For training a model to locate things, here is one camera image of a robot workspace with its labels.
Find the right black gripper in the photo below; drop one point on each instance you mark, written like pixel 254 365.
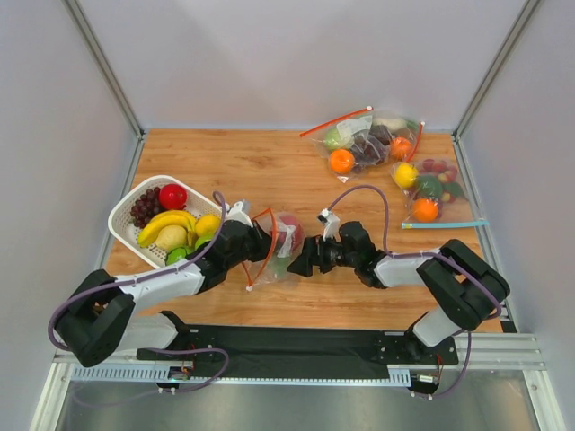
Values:
pixel 315 252

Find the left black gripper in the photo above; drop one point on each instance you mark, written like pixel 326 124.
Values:
pixel 259 239

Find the orange-zip bag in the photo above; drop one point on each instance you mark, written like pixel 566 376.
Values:
pixel 258 274
pixel 413 131
pixel 348 125

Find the red dragon fruit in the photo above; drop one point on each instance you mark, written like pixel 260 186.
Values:
pixel 290 238

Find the yellow fake pear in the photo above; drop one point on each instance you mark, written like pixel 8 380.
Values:
pixel 207 224

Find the red fake apple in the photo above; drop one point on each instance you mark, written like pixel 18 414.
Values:
pixel 172 197

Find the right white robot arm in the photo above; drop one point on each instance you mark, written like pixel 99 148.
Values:
pixel 468 291

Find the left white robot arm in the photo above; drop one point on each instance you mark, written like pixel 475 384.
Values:
pixel 102 318

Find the green fake apple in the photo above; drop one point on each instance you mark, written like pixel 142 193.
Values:
pixel 202 240

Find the green striped fake melon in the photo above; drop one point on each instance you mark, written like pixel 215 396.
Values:
pixel 176 255

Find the yellow fake lemon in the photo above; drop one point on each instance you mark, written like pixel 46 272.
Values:
pixel 171 237

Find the orange fake fruit left bag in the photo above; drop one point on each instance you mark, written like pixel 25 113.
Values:
pixel 341 161

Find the yellow fake banana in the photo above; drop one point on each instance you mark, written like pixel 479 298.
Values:
pixel 178 217

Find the green fake cabbage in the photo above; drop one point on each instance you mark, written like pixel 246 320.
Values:
pixel 332 140

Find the dark purple fake grapes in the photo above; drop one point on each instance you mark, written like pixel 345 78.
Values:
pixel 371 148

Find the orange fake fruit blue bag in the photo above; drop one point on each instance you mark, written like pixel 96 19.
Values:
pixel 424 210

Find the yellow fake apple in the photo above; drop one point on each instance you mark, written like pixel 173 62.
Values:
pixel 405 174

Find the green fake avocado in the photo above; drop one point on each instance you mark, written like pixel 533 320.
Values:
pixel 429 186

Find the blue-zip clear bag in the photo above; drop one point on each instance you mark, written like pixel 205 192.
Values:
pixel 459 214

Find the orange fake fruit middle bag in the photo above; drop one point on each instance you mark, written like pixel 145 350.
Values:
pixel 401 148

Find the white fake radish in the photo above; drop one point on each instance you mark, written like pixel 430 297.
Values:
pixel 392 124

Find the white perforated plastic basket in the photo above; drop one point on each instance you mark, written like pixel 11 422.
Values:
pixel 121 227

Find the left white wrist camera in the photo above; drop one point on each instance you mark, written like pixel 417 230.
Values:
pixel 240 212

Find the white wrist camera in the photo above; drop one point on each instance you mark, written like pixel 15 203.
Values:
pixel 240 212
pixel 330 222

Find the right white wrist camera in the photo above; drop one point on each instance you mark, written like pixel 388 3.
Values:
pixel 330 222

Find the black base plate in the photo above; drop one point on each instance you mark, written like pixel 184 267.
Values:
pixel 311 352

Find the white slotted cable duct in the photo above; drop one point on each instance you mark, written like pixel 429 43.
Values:
pixel 151 373

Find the left aluminium frame post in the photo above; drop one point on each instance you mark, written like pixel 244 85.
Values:
pixel 86 32

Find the aluminium corner frame post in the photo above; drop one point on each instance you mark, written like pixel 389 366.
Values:
pixel 501 58

